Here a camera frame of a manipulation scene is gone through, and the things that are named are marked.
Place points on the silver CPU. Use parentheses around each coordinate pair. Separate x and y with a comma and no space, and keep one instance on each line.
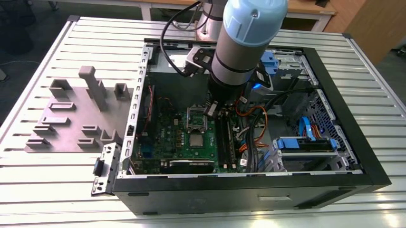
(196,140)

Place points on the brown wooden cabinet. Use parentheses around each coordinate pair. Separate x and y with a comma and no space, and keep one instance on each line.
(373,23)

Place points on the black open PC case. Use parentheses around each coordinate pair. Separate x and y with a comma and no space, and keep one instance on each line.
(221,190)

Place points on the green motherboard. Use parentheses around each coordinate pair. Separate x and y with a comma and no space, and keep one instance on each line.
(164,142)

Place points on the black disk in blue carrier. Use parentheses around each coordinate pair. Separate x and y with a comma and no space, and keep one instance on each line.
(289,143)

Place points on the black office chair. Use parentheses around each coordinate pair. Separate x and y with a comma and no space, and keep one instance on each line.
(16,35)

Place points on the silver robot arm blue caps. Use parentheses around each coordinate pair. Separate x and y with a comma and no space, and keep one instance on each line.
(240,47)

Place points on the grey metal card bracket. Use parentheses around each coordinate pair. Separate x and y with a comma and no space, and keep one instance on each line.
(109,161)

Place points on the black graphics card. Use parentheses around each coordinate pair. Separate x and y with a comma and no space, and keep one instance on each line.
(189,165)

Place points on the grey metal disk bay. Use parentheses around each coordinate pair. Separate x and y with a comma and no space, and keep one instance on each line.
(309,155)

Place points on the CPU socket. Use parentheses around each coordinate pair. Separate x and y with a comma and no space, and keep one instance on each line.
(196,148)

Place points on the grey plastic parts rack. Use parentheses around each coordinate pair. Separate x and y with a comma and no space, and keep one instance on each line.
(72,133)

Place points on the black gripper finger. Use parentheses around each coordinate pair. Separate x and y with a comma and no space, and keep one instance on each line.
(212,109)

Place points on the black RAM slot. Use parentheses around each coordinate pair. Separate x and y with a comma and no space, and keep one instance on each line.
(219,137)
(228,137)

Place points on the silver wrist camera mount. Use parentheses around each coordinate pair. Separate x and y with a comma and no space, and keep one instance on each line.
(197,59)

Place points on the grey metal drive cage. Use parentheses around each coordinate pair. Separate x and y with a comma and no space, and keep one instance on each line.
(284,71)

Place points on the grey Dell power supply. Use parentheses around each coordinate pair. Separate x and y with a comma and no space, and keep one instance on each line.
(170,85)

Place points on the wooden desk white legs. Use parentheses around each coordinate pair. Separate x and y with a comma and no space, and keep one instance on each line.
(300,9)

